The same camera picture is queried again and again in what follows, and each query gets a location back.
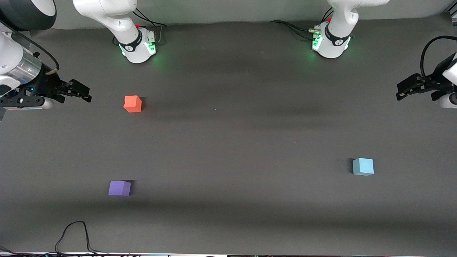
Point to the purple foam block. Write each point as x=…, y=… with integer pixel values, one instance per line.
x=119, y=188

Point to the light blue foam block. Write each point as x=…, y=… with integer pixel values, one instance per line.
x=363, y=166

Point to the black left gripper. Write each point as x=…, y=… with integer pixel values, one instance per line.
x=436, y=76

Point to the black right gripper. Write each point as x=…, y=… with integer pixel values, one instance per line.
x=45, y=84

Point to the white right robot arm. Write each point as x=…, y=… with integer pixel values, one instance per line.
x=107, y=14

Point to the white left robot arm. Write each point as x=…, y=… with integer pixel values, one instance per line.
x=337, y=21

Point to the orange foam block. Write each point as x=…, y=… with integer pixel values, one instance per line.
x=132, y=104

